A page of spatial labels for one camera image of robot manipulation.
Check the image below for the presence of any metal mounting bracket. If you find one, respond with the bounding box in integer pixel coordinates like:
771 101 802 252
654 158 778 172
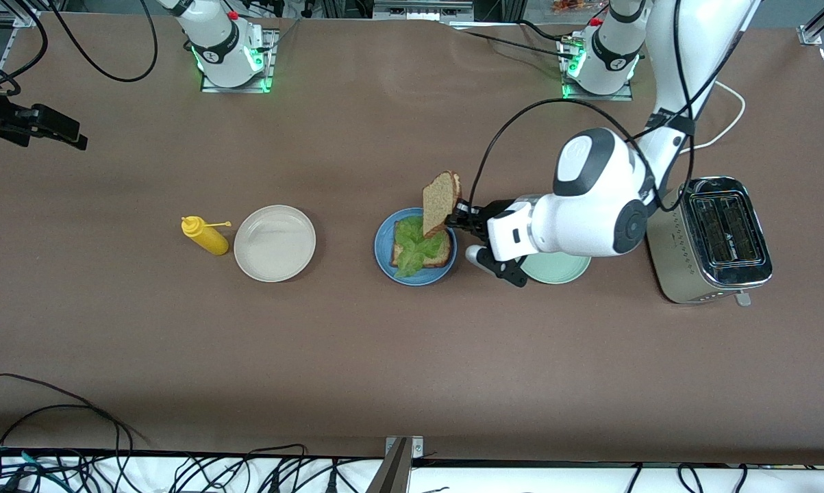
365 435 425 493

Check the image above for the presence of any black base cable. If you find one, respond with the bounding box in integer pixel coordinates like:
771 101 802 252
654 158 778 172
463 21 577 59

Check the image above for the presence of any black looped cable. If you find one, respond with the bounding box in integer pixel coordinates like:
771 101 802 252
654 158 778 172
244 444 311 483

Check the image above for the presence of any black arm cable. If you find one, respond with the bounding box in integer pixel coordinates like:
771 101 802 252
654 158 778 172
468 0 762 213
42 0 159 84

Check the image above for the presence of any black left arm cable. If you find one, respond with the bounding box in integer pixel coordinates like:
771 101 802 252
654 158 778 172
468 0 762 213

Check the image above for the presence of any aluminium frame rail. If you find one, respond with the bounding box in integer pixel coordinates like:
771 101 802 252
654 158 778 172
797 0 824 47
0 10 42 79

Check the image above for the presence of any dark wholewheat bread slice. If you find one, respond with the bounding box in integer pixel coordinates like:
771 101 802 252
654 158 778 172
422 171 459 239

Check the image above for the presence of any green round plate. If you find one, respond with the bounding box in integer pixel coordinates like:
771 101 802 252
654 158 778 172
521 252 592 285

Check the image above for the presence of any long black cable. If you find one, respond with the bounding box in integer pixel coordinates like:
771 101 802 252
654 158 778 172
0 404 135 480
0 373 149 446

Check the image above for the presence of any yellow mustard squeeze bottle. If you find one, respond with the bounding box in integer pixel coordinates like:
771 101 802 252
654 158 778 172
181 216 233 257

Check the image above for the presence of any green lettuce leaf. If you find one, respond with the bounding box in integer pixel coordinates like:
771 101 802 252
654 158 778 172
392 218 447 279

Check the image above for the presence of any white toaster power cord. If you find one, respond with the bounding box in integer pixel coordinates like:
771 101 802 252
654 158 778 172
679 81 747 155

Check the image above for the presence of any grey metal box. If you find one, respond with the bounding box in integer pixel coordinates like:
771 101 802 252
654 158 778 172
373 0 475 21

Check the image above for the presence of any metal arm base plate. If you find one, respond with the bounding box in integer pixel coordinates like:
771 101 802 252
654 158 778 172
201 29 275 94
561 38 635 102

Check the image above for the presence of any blue round plate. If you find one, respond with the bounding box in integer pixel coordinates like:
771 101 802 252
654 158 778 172
374 207 458 286

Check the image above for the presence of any silver two-slot toaster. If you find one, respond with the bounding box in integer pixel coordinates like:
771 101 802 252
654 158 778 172
645 176 773 307

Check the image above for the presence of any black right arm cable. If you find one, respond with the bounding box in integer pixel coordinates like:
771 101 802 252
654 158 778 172
42 0 159 84

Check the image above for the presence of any beige round plate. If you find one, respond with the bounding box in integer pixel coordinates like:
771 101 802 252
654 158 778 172
234 205 316 283

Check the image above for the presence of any teal cable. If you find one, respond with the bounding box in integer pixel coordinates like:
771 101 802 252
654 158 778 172
0 445 66 492

